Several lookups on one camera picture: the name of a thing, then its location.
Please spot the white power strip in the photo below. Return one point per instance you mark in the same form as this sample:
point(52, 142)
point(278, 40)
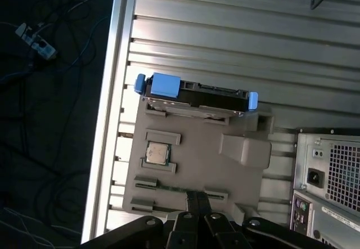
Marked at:
point(36, 45)

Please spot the silver CPU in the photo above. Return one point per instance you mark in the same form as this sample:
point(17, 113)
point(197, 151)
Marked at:
point(156, 153)

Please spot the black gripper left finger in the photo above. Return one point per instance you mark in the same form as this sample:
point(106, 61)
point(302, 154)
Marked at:
point(135, 235)

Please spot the hard disk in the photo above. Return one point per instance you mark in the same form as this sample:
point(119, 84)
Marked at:
point(166, 85)

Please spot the open black PC case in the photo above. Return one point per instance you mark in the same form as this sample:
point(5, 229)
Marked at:
point(309, 147)

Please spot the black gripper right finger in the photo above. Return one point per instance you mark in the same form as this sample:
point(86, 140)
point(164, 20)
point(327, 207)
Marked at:
point(225, 232)

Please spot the grey power supply unit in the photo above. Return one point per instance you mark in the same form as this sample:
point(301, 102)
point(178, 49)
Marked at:
point(343, 170)

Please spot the grey parts rack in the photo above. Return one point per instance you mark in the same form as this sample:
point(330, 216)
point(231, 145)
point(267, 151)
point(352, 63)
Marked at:
point(202, 153)

